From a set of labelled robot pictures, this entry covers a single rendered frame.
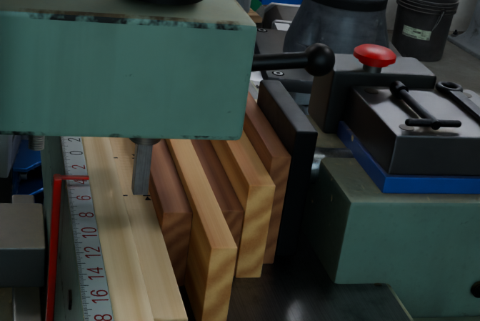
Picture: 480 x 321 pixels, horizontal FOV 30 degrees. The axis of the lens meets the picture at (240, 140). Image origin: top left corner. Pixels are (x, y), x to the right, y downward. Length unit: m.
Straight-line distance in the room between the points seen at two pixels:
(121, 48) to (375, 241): 0.21
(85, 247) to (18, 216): 0.25
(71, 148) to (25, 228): 0.14
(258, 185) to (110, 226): 0.09
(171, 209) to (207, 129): 0.06
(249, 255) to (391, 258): 0.09
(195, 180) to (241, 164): 0.03
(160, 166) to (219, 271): 0.11
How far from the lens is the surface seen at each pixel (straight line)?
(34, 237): 0.69
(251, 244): 0.56
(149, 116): 0.49
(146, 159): 0.54
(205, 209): 0.52
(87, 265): 0.46
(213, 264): 0.49
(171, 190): 0.55
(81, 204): 0.52
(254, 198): 0.54
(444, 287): 0.62
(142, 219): 0.54
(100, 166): 0.58
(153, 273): 0.49
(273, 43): 1.31
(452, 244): 0.60
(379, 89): 0.63
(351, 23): 1.22
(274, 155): 0.55
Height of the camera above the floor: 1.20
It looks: 23 degrees down
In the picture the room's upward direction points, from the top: 8 degrees clockwise
